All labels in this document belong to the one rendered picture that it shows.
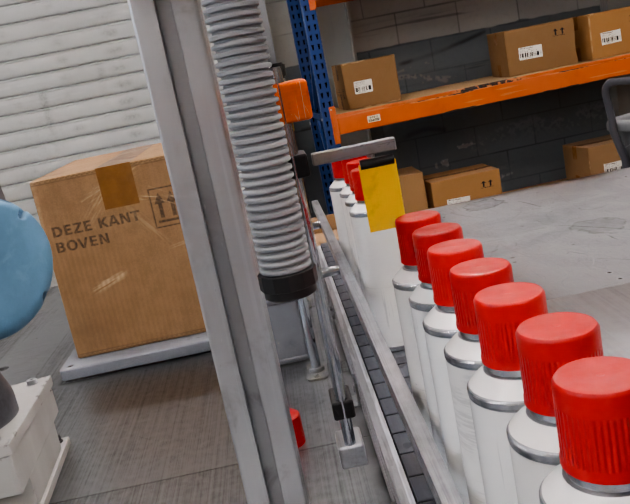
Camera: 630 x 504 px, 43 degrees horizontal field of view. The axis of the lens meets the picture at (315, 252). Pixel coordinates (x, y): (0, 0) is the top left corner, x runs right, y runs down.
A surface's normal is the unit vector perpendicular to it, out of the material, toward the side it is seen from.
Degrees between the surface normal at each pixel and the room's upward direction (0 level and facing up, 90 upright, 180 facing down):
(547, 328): 3
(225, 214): 90
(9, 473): 90
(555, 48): 90
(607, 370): 3
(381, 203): 90
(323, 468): 0
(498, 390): 42
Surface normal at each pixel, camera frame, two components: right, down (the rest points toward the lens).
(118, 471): -0.19, -0.95
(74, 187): 0.08, 0.21
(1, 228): 0.80, 0.07
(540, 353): -0.59, 0.29
